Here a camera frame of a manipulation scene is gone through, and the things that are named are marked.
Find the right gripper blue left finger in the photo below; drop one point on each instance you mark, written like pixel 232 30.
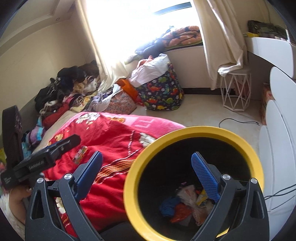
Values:
pixel 85 175

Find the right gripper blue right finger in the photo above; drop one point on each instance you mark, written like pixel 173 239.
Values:
pixel 206 177

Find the trash wrappers in bin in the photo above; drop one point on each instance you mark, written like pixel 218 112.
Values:
pixel 188 203

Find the yellow rimmed black trash bin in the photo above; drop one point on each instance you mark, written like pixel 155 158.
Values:
pixel 197 183

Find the person's left hand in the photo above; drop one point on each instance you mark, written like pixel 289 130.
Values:
pixel 16 204

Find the small colourful wrapper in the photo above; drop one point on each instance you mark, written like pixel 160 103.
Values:
pixel 79 155

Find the red floral blanket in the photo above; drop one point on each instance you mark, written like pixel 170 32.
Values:
pixel 120 139

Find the white curved dresser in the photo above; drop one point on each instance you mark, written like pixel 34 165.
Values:
pixel 277 156

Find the floral pink pillow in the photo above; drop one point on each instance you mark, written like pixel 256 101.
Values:
pixel 121 103

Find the pile of dark clothes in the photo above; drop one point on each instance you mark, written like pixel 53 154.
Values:
pixel 75 88

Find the dinosaur print laundry basket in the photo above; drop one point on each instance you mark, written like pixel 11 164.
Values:
pixel 162 93

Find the orange cardboard box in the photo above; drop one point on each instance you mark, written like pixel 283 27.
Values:
pixel 266 97

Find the orange bag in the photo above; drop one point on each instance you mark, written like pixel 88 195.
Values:
pixel 128 88

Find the white clothes in basket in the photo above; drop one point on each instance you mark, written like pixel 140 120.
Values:
pixel 150 70

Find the cream curtain right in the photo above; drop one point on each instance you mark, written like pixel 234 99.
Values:
pixel 224 45

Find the cream curtain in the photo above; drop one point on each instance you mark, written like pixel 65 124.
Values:
pixel 100 31
pixel 224 45

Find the white vanity desk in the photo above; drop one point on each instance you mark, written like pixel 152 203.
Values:
pixel 278 52

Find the orange patterned folded quilt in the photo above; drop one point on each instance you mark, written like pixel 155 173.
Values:
pixel 182 36

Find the dark camouflage bag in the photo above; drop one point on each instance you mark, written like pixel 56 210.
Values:
pixel 267 30

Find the cream curtain left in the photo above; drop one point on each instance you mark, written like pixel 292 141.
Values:
pixel 100 31

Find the white wire frame stool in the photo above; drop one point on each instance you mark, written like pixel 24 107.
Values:
pixel 235 89

